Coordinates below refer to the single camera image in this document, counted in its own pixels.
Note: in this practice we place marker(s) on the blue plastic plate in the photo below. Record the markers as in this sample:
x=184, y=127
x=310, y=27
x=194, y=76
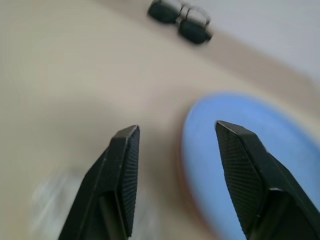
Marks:
x=200, y=140

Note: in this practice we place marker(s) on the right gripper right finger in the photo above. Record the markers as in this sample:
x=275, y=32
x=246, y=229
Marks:
x=250, y=175

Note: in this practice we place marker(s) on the black sunglasses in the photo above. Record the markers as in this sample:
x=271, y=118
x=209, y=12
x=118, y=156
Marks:
x=192, y=31

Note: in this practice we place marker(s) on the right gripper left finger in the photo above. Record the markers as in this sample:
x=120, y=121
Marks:
x=110, y=180

